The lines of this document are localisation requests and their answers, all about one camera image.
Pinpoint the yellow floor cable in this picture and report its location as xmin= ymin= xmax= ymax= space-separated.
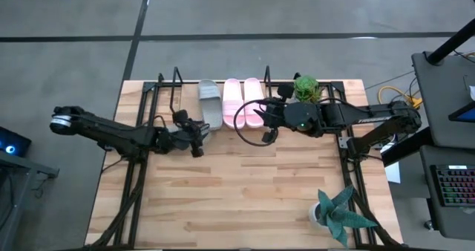
xmin=377 ymin=85 xmax=423 ymax=109

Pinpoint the white paper sheet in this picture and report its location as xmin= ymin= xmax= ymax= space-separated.
xmin=383 ymin=142 xmax=402 ymax=184

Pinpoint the black metal wood shoe shelf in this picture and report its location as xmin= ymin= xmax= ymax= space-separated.
xmin=168 ymin=65 xmax=275 ymax=128

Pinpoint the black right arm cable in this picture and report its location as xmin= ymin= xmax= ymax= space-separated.
xmin=233 ymin=98 xmax=284 ymax=147

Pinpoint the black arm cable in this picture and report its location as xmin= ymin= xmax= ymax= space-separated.
xmin=233 ymin=98 xmax=284 ymax=147
xmin=151 ymin=114 xmax=177 ymax=134

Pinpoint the black rig pole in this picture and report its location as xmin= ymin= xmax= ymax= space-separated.
xmin=426 ymin=19 xmax=475 ymax=65

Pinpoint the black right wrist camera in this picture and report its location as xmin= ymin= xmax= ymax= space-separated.
xmin=261 ymin=129 xmax=279 ymax=144

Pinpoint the black backlit keyboard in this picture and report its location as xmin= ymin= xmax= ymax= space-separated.
xmin=430 ymin=164 xmax=475 ymax=208

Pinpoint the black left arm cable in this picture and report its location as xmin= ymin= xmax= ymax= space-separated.
xmin=151 ymin=114 xmax=177 ymax=134

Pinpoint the grey side desk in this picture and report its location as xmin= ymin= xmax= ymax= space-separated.
xmin=410 ymin=51 xmax=475 ymax=150

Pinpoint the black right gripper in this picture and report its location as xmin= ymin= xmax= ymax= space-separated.
xmin=254 ymin=82 xmax=295 ymax=129

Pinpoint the green plant in patterned pot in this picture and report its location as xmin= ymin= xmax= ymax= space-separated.
xmin=292 ymin=75 xmax=323 ymax=103

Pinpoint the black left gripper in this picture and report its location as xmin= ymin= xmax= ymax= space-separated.
xmin=173 ymin=109 xmax=211 ymax=143

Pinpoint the blue screen laptop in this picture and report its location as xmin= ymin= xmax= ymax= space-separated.
xmin=448 ymin=101 xmax=475 ymax=124

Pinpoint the teal succulent in white pot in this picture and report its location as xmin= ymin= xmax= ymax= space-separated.
xmin=308 ymin=186 xmax=379 ymax=249

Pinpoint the grey metal stand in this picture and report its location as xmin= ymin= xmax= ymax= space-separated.
xmin=0 ymin=150 xmax=60 ymax=251

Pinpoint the dark desk with keyboard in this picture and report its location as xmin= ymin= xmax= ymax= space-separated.
xmin=419 ymin=145 xmax=475 ymax=241

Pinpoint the black device with blue light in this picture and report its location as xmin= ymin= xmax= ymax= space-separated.
xmin=0 ymin=126 xmax=33 ymax=158

